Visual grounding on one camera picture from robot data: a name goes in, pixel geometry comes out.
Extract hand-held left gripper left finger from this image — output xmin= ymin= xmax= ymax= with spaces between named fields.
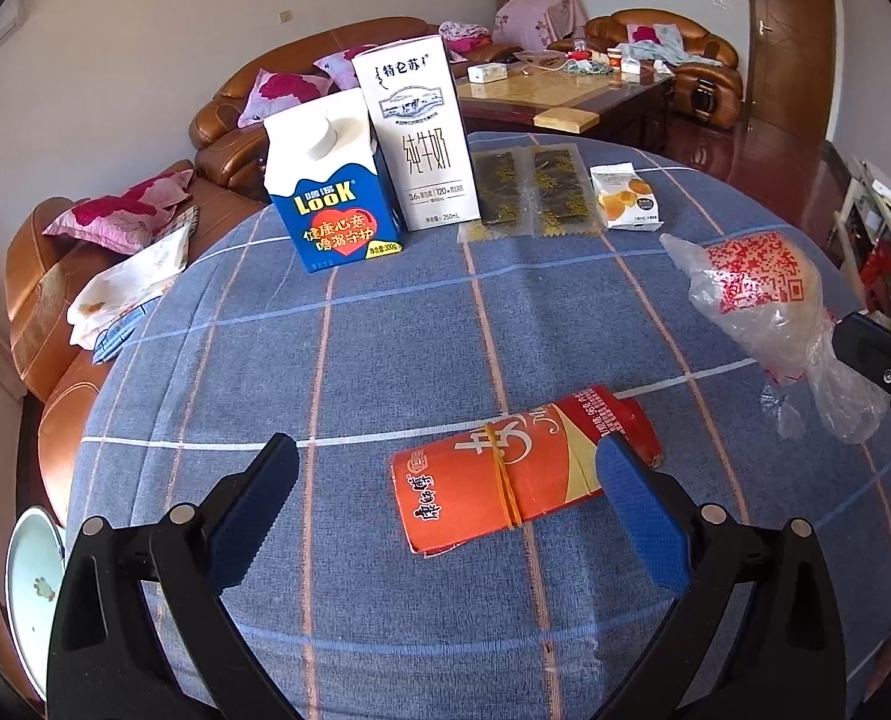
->
xmin=44 ymin=433 xmax=301 ymax=720

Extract clear plastic bag red print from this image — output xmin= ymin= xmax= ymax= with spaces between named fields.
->
xmin=659 ymin=231 xmax=890 ymax=445

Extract brown leather chaise sofa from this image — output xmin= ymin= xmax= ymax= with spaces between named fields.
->
xmin=4 ymin=160 xmax=266 ymax=533

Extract pink pillow red flower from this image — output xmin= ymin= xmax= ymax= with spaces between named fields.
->
xmin=314 ymin=45 xmax=382 ymax=91
xmin=236 ymin=69 xmax=326 ymax=128
xmin=41 ymin=169 xmax=195 ymax=254

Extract checked cloth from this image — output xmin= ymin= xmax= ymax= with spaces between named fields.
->
xmin=156 ymin=204 xmax=200 ymax=241

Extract pink floral cover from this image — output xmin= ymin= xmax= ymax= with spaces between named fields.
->
xmin=492 ymin=0 xmax=590 ymax=53

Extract brown leather long sofa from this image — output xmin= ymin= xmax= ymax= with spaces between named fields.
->
xmin=188 ymin=17 xmax=521 ymax=181

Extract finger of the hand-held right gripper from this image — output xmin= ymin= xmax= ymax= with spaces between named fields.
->
xmin=833 ymin=311 xmax=891 ymax=481

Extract light blue clothes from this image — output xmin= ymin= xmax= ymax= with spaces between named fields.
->
xmin=621 ymin=34 xmax=720 ymax=65

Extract folded white cloth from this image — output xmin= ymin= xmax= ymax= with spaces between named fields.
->
xmin=66 ymin=225 xmax=191 ymax=350

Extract light blue cartoon basin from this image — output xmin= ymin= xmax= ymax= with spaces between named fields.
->
xmin=4 ymin=506 xmax=67 ymax=700

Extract blue checked tablecloth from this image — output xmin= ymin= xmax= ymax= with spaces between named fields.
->
xmin=66 ymin=131 xmax=891 ymax=720

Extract white milk carton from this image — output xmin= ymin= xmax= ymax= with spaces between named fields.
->
xmin=351 ymin=34 xmax=484 ymax=232

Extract red packet rubber band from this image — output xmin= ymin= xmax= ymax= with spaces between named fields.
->
xmin=391 ymin=384 xmax=664 ymax=557

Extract blue gable-top carton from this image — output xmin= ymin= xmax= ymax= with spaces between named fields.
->
xmin=263 ymin=90 xmax=405 ymax=273

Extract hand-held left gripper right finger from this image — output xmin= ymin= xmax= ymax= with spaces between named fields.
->
xmin=593 ymin=433 xmax=845 ymax=720

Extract wooden door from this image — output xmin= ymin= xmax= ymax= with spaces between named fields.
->
xmin=741 ymin=0 xmax=844 ymax=181

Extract brown leather armchair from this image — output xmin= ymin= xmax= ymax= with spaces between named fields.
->
xmin=548 ymin=9 xmax=745 ymax=128

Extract pink floral cloth bundle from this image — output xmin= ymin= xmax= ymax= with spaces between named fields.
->
xmin=437 ymin=21 xmax=491 ymax=53

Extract wooden coffee table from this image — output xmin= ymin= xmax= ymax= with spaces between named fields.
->
xmin=452 ymin=56 xmax=675 ymax=158

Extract shelf with colourful items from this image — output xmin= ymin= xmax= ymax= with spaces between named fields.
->
xmin=827 ymin=127 xmax=891 ymax=331

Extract folded blue striped cloth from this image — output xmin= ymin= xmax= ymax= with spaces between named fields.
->
xmin=92 ymin=300 xmax=161 ymax=365

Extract small white cake packet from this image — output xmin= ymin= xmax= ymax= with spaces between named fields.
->
xmin=590 ymin=163 xmax=665 ymax=232

